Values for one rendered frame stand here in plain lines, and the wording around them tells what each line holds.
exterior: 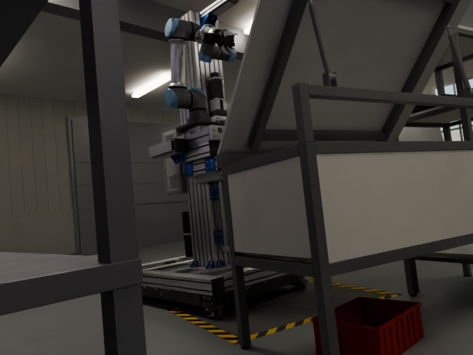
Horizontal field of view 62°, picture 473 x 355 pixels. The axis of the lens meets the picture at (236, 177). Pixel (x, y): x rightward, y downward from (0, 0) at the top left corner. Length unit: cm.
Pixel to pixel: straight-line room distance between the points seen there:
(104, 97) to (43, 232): 755
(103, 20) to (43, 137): 772
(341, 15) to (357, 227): 90
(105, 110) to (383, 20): 171
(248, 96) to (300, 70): 26
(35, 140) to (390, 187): 718
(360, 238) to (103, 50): 115
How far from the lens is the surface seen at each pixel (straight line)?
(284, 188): 142
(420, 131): 482
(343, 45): 193
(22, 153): 803
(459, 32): 255
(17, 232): 786
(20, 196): 791
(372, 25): 199
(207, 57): 227
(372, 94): 159
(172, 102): 249
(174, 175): 295
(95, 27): 48
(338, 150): 141
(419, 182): 171
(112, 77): 46
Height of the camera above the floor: 61
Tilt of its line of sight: 4 degrees up
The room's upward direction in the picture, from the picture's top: 6 degrees counter-clockwise
